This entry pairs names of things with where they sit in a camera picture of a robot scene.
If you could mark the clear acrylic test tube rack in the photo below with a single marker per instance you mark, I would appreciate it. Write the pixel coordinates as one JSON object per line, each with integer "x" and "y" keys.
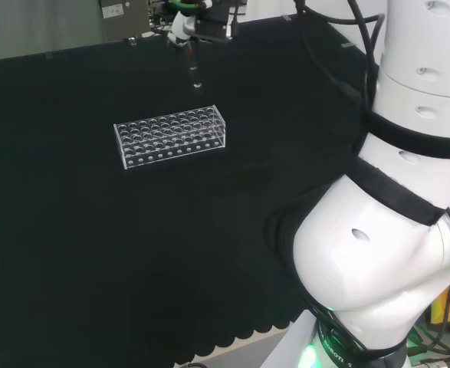
{"x": 171, "y": 138}

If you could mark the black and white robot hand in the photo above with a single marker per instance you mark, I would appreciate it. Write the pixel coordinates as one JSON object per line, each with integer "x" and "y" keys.
{"x": 215, "y": 23}

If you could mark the clear glass test tube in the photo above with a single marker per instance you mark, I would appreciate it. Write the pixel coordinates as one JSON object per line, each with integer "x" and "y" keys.
{"x": 194, "y": 65}

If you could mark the pale board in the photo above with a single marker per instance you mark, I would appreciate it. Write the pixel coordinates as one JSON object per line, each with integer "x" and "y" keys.
{"x": 123, "y": 15}

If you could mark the black bench cloth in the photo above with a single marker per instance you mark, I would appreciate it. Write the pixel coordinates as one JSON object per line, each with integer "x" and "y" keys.
{"x": 94, "y": 237}

